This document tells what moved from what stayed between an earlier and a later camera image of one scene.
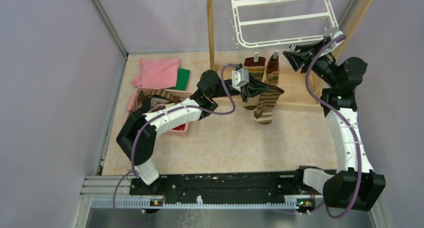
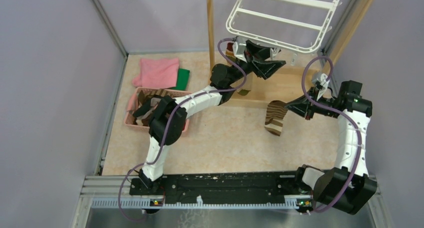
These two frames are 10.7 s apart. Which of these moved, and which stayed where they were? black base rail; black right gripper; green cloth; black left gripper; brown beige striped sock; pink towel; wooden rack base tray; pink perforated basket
Moved: black right gripper; brown beige striped sock; black left gripper
Stayed: pink perforated basket; wooden rack base tray; black base rail; green cloth; pink towel
